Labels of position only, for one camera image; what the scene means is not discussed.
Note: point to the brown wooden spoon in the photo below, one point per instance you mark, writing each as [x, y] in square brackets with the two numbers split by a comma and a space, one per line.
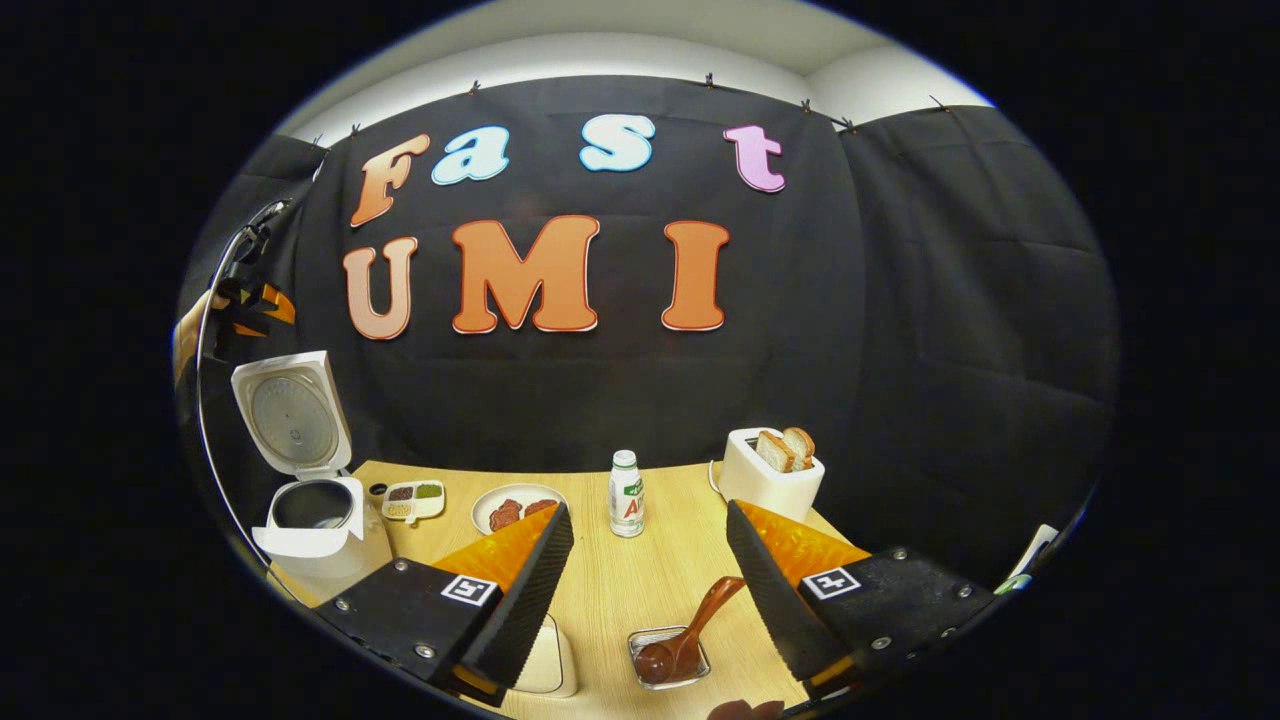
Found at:
[710, 605]

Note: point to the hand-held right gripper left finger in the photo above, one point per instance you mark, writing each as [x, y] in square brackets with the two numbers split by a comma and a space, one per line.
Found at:
[530, 600]

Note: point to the reddish brown object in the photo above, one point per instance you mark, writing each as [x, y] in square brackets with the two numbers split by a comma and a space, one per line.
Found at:
[745, 711]

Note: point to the clear rice box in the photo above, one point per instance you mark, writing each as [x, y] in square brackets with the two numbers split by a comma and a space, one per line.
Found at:
[555, 660]

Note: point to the small dark-lidded jar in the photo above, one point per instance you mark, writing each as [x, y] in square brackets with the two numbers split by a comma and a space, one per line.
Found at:
[377, 494]

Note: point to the bread slice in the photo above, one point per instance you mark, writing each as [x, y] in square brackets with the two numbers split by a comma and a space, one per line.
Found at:
[775, 452]
[802, 445]

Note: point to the cream round plate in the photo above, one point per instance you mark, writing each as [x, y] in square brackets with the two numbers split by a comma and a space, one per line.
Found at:
[520, 491]

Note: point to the black backdrop cloth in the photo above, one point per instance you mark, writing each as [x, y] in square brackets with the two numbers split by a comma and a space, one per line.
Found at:
[700, 400]

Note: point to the white divided grain tray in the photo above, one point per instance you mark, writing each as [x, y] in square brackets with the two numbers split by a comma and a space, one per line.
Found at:
[432, 508]

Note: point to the red meat piece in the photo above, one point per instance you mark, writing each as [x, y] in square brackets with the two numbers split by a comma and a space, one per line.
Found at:
[540, 507]
[505, 516]

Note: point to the white and green box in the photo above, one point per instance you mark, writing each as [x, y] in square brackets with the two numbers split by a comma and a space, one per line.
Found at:
[1030, 555]

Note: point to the white toaster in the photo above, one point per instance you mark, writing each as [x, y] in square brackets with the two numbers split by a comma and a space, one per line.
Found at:
[760, 490]

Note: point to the white rice cooker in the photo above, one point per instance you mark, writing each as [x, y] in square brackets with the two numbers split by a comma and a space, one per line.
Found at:
[330, 550]

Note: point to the white drink bottle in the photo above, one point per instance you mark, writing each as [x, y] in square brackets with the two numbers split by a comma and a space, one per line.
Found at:
[626, 500]

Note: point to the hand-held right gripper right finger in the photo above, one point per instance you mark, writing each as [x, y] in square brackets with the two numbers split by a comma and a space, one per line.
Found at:
[775, 600]

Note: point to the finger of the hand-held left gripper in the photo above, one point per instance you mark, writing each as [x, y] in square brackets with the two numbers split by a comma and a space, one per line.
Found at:
[278, 305]

